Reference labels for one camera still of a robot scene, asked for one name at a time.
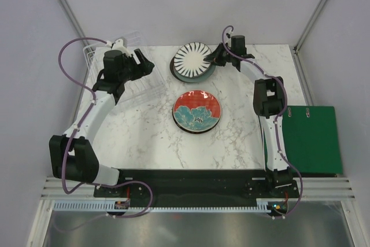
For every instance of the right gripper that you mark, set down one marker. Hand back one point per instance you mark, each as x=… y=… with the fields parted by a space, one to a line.
x=214 y=57

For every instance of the white black radial plate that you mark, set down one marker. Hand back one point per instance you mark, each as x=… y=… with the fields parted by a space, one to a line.
x=189 y=60

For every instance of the white wire dish rack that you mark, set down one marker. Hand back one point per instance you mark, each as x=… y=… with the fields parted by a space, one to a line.
x=146 y=89

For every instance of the white cable duct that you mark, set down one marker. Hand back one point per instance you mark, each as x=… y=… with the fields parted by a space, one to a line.
x=112 y=206

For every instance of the teal green plate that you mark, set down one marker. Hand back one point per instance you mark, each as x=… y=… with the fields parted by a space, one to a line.
x=197 y=79

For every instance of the red plate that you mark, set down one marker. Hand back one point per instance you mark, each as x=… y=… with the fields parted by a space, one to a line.
x=196 y=103

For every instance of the black striped rim plate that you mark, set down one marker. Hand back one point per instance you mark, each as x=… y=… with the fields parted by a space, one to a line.
x=198 y=125

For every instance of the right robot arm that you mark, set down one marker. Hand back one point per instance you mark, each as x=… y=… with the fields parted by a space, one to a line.
x=269 y=104

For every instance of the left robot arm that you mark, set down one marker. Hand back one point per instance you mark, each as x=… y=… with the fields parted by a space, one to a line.
x=72 y=154

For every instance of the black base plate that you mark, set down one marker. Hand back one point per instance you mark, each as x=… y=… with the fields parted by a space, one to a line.
x=195 y=187

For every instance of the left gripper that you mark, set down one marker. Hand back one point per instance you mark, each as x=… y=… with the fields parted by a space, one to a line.
x=144 y=68

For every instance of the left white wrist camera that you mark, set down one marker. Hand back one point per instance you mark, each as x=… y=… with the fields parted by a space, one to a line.
x=119 y=44

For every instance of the green binder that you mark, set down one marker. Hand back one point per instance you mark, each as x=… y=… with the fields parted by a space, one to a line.
x=311 y=140

